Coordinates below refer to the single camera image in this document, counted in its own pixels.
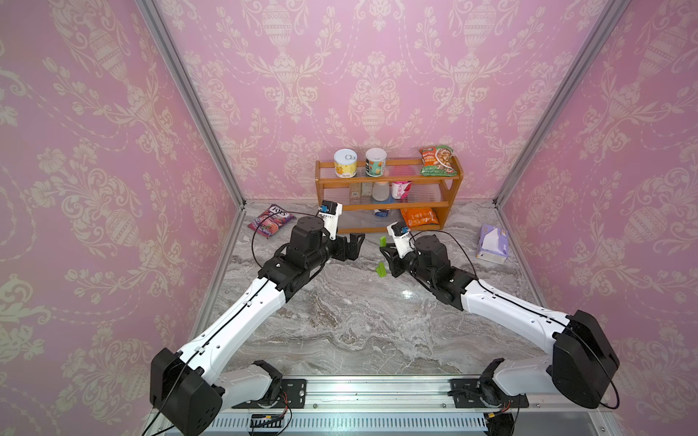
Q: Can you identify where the aluminium front rail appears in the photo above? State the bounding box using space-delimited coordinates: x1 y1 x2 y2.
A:
152 374 612 415

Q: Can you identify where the wooden shelf rack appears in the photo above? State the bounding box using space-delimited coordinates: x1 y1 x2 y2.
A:
314 157 464 234

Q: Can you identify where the yellow white can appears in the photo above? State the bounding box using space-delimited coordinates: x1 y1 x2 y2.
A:
334 148 358 178

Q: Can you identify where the pink white cup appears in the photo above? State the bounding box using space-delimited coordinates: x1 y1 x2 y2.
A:
390 181 412 201

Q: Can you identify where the purple tissue pack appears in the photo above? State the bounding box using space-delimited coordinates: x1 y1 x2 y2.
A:
476 225 509 265

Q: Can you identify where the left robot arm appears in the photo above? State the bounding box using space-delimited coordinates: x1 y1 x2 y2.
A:
149 231 365 435

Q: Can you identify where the white bottle on shelf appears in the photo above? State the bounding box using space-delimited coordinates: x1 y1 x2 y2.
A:
372 182 390 202

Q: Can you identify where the green red snack bag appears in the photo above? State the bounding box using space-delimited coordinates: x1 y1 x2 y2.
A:
420 145 458 177

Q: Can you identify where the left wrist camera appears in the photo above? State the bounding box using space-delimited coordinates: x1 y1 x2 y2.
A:
287 200 343 257

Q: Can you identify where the pink candy bag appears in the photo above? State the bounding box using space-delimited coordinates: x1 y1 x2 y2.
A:
248 203 296 239

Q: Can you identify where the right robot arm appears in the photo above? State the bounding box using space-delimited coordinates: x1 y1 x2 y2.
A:
380 245 620 409

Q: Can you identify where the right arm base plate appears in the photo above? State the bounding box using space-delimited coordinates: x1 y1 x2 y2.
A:
447 378 530 410

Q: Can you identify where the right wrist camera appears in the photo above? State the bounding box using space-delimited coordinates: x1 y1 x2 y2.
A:
385 220 451 274

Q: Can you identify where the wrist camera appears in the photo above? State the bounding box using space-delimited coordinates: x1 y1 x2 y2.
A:
385 220 451 274
287 200 343 257

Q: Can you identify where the green usb drive front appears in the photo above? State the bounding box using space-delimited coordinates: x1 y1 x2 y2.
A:
376 263 387 278

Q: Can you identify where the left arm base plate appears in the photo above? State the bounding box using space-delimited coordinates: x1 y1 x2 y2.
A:
234 379 307 411

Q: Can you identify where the orange chips bag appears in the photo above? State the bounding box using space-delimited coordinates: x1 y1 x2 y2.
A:
401 207 440 228

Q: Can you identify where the green white can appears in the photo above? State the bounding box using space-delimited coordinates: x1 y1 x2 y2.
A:
365 147 387 177

